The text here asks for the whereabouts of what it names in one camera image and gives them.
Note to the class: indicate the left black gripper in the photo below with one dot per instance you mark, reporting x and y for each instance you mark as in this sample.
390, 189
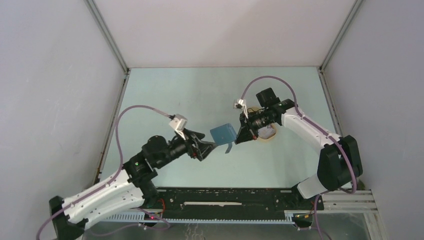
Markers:
202, 149

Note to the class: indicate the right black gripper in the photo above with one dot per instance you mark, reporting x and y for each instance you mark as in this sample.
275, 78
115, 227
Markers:
247, 133

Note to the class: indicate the blue leather card holder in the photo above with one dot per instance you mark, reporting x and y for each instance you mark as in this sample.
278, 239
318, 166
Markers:
224, 135

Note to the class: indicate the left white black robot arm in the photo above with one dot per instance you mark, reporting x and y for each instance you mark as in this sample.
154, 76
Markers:
129, 187

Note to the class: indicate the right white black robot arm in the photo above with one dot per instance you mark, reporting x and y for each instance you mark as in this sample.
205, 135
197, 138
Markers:
339, 158

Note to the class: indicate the card in tray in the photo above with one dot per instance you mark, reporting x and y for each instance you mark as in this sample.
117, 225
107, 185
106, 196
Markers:
267, 132

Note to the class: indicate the oval wooden tray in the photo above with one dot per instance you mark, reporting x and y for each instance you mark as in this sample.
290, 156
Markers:
256, 109

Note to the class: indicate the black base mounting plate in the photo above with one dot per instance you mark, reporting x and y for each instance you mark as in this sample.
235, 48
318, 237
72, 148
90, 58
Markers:
214, 202

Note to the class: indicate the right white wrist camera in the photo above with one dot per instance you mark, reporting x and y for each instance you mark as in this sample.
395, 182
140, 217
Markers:
241, 105

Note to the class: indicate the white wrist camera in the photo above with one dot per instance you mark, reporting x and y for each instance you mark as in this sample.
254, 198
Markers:
178, 123
241, 105

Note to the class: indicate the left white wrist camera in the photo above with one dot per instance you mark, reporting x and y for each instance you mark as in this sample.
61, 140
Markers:
178, 123

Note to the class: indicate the white cable duct strip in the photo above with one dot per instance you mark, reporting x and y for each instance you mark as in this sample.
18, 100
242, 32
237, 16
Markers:
140, 217

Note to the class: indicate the aluminium frame rail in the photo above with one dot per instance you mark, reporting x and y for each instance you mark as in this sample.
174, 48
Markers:
340, 202

